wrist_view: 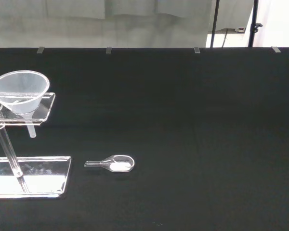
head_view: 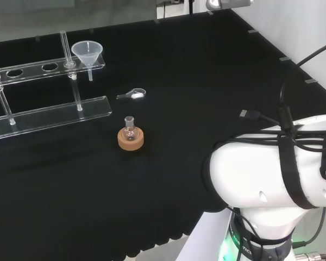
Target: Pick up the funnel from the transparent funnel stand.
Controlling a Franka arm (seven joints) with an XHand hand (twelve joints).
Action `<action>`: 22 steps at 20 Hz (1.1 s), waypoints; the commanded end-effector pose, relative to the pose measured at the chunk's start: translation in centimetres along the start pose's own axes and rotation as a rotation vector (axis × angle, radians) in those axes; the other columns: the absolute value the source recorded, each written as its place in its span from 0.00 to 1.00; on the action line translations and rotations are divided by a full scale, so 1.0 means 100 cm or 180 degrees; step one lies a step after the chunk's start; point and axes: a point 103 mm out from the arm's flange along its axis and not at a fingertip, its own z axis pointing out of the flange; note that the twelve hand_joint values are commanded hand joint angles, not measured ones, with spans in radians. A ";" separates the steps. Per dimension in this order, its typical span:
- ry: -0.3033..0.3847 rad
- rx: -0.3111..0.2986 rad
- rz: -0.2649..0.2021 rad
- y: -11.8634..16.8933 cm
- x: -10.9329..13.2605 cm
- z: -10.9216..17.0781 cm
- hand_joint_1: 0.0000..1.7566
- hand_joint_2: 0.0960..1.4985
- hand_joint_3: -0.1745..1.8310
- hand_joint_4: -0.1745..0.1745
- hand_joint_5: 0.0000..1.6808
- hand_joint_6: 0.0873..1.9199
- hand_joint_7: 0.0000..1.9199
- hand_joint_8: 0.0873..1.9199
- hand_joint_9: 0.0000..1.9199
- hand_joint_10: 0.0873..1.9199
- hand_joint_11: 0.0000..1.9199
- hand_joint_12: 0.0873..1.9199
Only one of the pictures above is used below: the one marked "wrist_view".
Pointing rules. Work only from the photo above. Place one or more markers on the glass weighing funnel with powder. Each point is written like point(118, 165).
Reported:
point(118, 163)

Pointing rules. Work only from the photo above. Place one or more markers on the clear acrylic funnel stand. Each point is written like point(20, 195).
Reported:
point(26, 173)

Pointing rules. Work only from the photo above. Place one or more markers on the black bench cloth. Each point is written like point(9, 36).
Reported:
point(183, 134)

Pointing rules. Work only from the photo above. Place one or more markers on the grey cloth clip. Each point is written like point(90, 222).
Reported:
point(276, 49)
point(40, 50)
point(197, 50)
point(109, 50)

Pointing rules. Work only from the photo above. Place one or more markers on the black tripod pole with clamp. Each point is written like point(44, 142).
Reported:
point(253, 24)

